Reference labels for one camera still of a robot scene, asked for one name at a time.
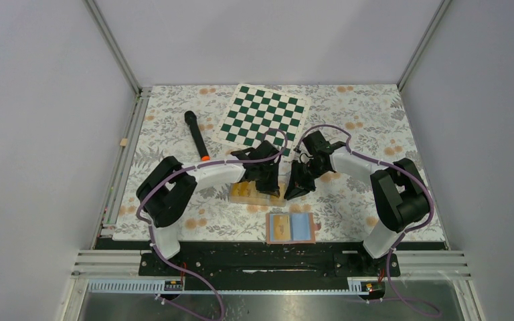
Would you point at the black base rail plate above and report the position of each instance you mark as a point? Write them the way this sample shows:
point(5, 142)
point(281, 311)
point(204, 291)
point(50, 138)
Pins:
point(257, 266)

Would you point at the aluminium frame post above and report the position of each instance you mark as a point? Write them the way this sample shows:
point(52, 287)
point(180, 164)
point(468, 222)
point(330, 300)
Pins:
point(423, 43)
point(111, 42)

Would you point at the yellow credit cards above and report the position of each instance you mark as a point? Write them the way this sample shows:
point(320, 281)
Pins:
point(243, 190)

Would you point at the tan leather card holder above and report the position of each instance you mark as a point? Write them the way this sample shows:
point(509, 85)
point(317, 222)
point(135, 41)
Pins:
point(302, 226)

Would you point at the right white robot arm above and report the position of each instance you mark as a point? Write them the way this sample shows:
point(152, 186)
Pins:
point(401, 198)

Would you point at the green white checkerboard mat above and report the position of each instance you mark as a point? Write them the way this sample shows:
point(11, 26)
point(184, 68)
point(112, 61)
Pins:
point(255, 112)

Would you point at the clear acrylic card box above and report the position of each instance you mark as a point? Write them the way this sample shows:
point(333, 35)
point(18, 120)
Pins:
point(262, 199)

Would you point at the black marker orange cap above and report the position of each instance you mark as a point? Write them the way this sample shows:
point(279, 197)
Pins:
point(191, 122)

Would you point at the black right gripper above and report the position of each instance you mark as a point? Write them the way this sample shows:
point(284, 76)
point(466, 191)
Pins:
point(298, 186)

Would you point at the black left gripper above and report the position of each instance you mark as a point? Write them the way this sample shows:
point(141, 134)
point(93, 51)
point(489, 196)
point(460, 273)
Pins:
point(272, 188)

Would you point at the aluminium frame post right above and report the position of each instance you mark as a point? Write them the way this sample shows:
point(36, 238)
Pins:
point(423, 43)

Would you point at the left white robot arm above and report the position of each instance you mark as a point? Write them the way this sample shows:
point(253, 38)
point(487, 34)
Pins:
point(167, 191)

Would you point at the single yellow credit card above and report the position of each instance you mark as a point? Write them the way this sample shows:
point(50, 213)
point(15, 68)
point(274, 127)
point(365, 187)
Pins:
point(281, 230)

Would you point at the aluminium frame post left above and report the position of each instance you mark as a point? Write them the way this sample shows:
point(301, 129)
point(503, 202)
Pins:
point(111, 42)

